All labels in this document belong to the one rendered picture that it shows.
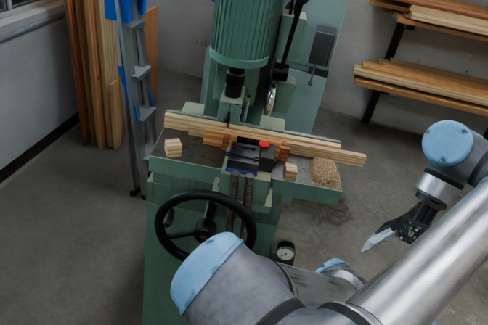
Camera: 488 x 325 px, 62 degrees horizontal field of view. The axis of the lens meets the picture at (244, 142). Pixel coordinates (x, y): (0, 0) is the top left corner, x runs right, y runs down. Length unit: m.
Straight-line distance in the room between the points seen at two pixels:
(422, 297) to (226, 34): 0.82
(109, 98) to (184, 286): 2.27
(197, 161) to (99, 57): 1.47
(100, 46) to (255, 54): 1.54
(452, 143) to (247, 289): 0.53
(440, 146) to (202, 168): 0.69
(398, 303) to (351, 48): 3.13
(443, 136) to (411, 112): 2.94
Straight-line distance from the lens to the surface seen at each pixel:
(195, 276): 0.50
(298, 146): 1.36
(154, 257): 1.57
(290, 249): 1.36
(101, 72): 2.64
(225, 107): 1.26
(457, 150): 0.87
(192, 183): 1.29
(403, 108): 3.79
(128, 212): 2.38
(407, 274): 0.58
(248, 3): 1.10
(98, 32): 2.54
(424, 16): 2.99
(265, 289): 0.49
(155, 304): 1.78
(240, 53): 1.14
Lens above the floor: 1.65
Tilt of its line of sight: 33 degrees down
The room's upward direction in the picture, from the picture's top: 10 degrees clockwise
